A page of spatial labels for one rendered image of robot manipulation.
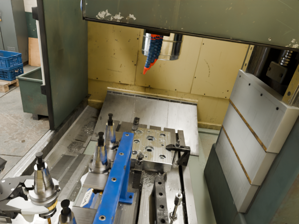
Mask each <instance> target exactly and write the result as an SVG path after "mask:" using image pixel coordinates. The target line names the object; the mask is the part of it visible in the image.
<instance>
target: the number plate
mask: <svg viewBox="0 0 299 224"><path fill-rule="evenodd" d="M91 195H92V189H90V190H89V191H87V192H86V194H85V196H84V198H83V201H82V203H81V205H80V207H83V206H85V205H86V204H88V202H89V199H90V197H91Z"/></svg>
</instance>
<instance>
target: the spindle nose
mask: <svg viewBox="0 0 299 224"><path fill-rule="evenodd" d="M150 37H151V34H148V33H145V29H144V30H143V38H142V47H141V48H142V51H141V52H142V54H143V55H144V56H146V57H147V55H148V52H149V46H150ZM183 40H184V35H179V34H173V33H171V34H170V36H169V37H168V36H164V37H163V41H162V47H161V52H160V55H159V56H158V60H178V59H179V57H180V54H181V50H182V44H183Z"/></svg>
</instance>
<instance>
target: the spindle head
mask: <svg viewBox="0 0 299 224"><path fill-rule="evenodd" d="M83 17H84V18H85V21H92V22H98V23H104V24H113V25H119V26H125V27H132V28H140V29H146V30H152V31H159V32H167V33H173V34H179V35H186V36H194V37H201V38H207V39H213V40H221V41H228V42H234V43H240V44H248V45H255V46H261V47H267V48H275V49H282V50H288V51H294V52H299V0H83Z"/></svg>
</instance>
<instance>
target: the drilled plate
mask: <svg viewBox="0 0 299 224"><path fill-rule="evenodd" d="M144 130H145V131H144ZM142 131H143V132H142ZM131 133H134V137H133V139H134V140H133V148H132V156H131V164H130V166H133V167H135V164H136V159H137V156H136V155H137V153H140V152H142V153H143V155H144V160H143V166H142V168H148V169H154V170H160V171H167V172H170V170H171V166H172V157H171V150H168V149H165V147H166V146H167V145H169V144H171V138H170V132H165V131H159V130H152V129H146V128H138V130H136V132H135V131H133V130H132V132H131ZM161 133H162V134H161ZM140 134H141V135H140ZM160 136H162V137H160ZM156 139H157V140H156ZM144 147H145V148H144ZM133 149H134V150H133ZM144 149H145V150H144ZM136 150H138V151H136ZM161 154H162V155H161ZM158 156H160V157H158Z"/></svg>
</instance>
